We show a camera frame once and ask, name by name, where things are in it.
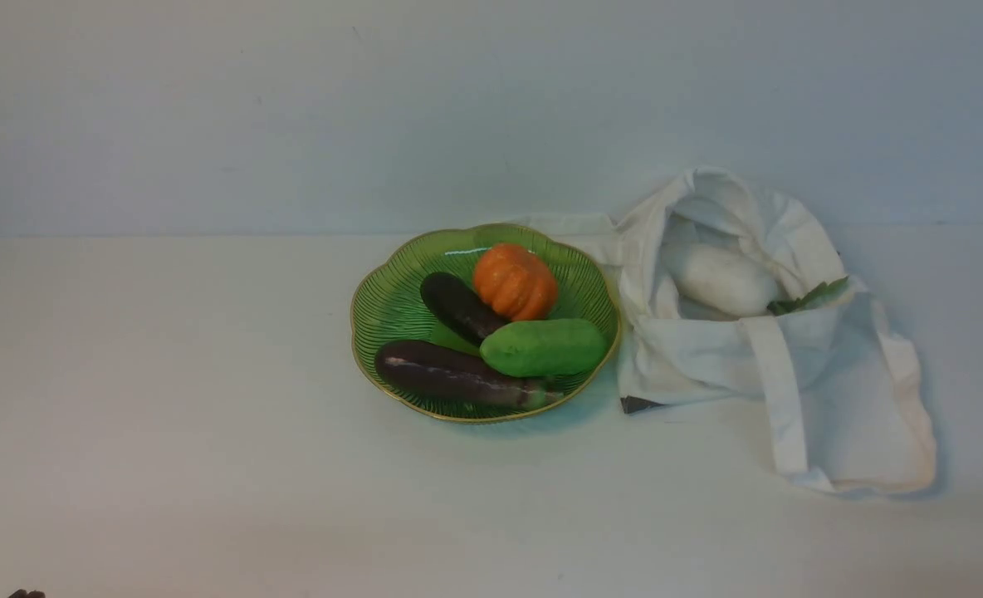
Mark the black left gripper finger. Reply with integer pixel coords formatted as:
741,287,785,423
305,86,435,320
9,588,45,598

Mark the white radish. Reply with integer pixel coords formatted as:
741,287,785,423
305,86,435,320
661,243,780,318

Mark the white cloth bag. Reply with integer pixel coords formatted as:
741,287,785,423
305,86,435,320
521,168,938,493

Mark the long dark purple eggplant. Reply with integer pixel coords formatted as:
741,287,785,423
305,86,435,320
374,340,564,411

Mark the short dark purple eggplant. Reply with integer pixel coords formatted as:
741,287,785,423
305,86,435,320
420,272,510,348

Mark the green ribbed glass plate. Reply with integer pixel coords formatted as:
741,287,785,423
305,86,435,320
350,223,625,424

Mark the green cucumber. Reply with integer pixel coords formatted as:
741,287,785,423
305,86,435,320
479,318,609,378

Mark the orange pumpkin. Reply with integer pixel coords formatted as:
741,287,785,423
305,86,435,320
472,243,559,321

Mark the green leafy vegetable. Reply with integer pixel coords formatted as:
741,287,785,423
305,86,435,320
767,276,849,316

